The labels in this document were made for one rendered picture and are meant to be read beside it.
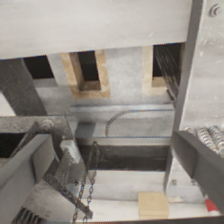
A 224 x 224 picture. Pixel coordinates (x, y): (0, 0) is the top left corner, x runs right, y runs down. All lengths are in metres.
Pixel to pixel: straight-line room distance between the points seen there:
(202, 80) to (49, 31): 0.47
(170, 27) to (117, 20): 0.14
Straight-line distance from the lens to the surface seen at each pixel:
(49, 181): 0.58
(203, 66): 0.54
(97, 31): 0.48
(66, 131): 0.70
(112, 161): 1.03
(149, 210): 2.59
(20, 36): 0.57
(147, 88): 1.30
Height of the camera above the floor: 1.12
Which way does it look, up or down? 51 degrees down
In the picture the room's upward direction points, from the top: 171 degrees counter-clockwise
